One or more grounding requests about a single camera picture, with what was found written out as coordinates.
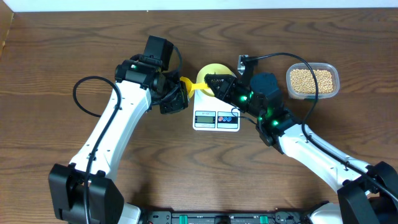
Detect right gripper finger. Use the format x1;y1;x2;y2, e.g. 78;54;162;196
207;82;224;99
204;74;236;90

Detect yellow plastic measuring scoop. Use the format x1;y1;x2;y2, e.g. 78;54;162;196
180;77;210;98

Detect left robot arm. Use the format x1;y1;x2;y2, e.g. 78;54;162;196
49;35;189;224

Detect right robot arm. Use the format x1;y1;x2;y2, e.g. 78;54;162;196
205;73;397;223

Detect pale yellow upturned bowl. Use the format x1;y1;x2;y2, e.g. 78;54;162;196
195;63;236;97

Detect white digital kitchen scale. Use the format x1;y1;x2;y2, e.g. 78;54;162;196
192;90;241;132

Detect clear plastic container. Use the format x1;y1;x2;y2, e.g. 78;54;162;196
286;63;340;100

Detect soybeans in container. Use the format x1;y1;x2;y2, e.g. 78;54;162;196
290;69;333;94

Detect right black cable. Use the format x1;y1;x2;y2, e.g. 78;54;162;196
231;52;398;206

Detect black cable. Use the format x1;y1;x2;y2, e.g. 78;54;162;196
72;75;122;224
231;52;398;206

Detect left black cable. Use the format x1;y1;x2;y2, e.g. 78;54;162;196
72;75;122;224

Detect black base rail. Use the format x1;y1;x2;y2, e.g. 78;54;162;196
138;211;312;224

